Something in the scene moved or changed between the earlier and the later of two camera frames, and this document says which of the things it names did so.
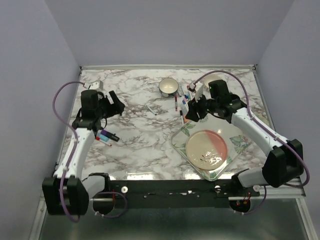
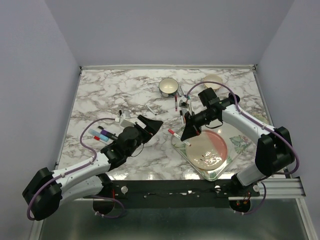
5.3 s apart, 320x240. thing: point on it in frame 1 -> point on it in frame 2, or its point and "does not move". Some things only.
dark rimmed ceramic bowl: [168, 86] does not move
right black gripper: [193, 107] -> [191, 129]
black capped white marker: [181, 113] does not move
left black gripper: [117, 107] -> [152, 127]
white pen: [151, 110] does not move
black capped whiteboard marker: [98, 138] does not move
